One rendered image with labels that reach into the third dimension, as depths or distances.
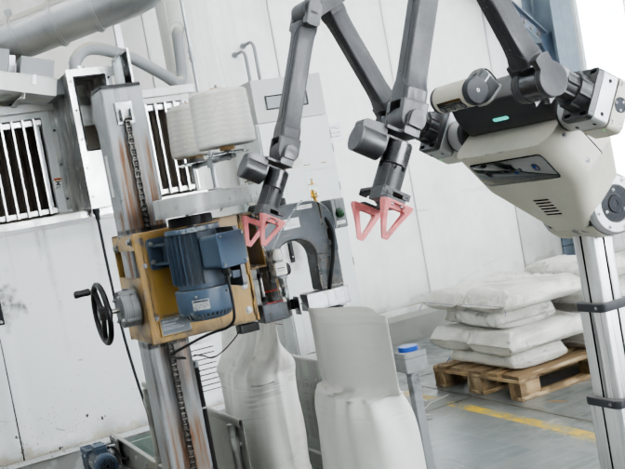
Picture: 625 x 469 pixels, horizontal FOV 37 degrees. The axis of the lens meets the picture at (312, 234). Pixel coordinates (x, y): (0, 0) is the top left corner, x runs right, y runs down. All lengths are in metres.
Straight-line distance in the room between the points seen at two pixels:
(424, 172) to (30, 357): 3.82
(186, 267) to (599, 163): 1.08
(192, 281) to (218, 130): 0.41
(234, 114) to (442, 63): 5.62
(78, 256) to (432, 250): 3.43
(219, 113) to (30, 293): 2.97
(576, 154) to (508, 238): 5.99
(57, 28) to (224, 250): 3.01
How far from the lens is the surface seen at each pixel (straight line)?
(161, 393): 2.74
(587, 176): 2.35
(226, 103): 2.55
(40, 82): 5.08
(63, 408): 5.43
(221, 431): 3.05
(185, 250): 2.50
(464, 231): 8.03
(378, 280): 7.57
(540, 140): 2.29
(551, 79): 2.09
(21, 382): 5.37
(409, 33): 1.95
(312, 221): 2.83
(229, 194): 2.57
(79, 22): 5.25
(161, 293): 2.66
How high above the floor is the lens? 1.39
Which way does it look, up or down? 3 degrees down
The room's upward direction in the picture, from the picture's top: 10 degrees counter-clockwise
